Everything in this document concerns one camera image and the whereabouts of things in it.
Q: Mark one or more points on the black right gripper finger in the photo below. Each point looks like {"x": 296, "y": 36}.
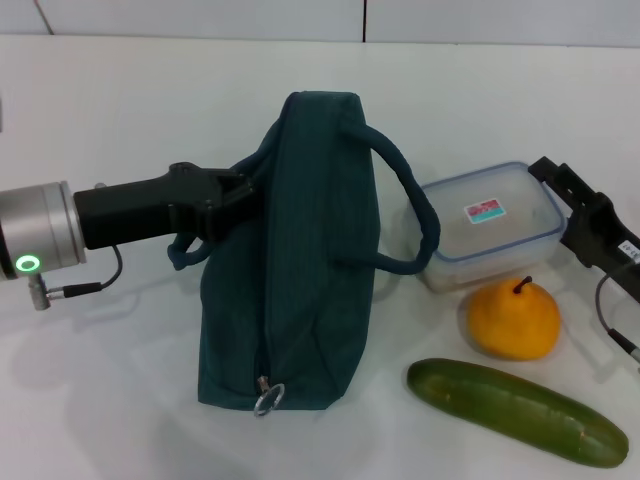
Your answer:
{"x": 565, "y": 180}

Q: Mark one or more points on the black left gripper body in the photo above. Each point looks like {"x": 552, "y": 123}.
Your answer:
{"x": 130, "y": 210}

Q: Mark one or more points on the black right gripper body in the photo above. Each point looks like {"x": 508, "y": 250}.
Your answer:
{"x": 600, "y": 235}

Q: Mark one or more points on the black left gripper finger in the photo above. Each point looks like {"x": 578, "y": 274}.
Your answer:
{"x": 225, "y": 220}
{"x": 237, "y": 185}

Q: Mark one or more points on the dark teal fabric bag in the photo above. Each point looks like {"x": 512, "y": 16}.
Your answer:
{"x": 320, "y": 260}

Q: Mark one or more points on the clear plastic lidded container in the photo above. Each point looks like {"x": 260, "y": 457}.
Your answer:
{"x": 480, "y": 240}

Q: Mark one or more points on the yellow orange pear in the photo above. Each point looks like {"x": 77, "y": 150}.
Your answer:
{"x": 512, "y": 325}

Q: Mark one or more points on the green cucumber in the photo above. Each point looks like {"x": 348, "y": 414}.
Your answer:
{"x": 515, "y": 412}

